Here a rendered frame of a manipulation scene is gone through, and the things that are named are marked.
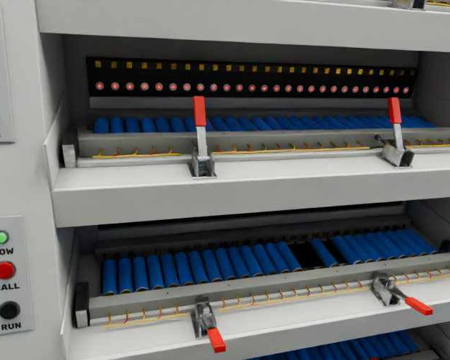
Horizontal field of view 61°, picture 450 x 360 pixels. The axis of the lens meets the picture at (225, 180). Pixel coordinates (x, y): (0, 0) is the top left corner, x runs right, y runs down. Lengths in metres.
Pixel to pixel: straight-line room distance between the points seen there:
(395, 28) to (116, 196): 0.38
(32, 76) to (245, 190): 0.25
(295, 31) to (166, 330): 0.38
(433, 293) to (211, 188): 0.39
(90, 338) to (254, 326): 0.20
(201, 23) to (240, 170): 0.17
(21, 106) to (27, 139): 0.03
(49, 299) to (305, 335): 0.32
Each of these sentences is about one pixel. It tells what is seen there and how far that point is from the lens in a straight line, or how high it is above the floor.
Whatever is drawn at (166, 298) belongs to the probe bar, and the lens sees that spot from 0.51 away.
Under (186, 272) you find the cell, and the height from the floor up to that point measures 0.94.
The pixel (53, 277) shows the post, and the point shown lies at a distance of 0.44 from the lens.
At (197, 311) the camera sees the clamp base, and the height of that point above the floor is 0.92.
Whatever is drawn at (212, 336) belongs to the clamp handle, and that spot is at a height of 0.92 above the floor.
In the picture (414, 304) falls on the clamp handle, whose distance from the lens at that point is 0.56.
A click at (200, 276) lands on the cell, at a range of 0.54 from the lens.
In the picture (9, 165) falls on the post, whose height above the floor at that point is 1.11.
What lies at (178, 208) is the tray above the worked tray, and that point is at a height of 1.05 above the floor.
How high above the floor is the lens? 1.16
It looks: 10 degrees down
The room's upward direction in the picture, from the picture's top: straight up
